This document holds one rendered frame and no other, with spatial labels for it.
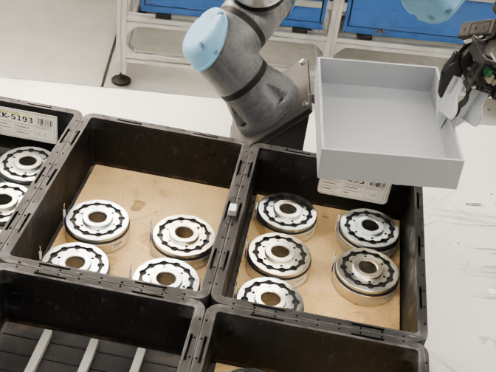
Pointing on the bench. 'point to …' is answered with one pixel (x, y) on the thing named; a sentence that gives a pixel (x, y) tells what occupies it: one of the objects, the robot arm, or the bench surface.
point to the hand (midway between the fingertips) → (446, 119)
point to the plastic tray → (383, 125)
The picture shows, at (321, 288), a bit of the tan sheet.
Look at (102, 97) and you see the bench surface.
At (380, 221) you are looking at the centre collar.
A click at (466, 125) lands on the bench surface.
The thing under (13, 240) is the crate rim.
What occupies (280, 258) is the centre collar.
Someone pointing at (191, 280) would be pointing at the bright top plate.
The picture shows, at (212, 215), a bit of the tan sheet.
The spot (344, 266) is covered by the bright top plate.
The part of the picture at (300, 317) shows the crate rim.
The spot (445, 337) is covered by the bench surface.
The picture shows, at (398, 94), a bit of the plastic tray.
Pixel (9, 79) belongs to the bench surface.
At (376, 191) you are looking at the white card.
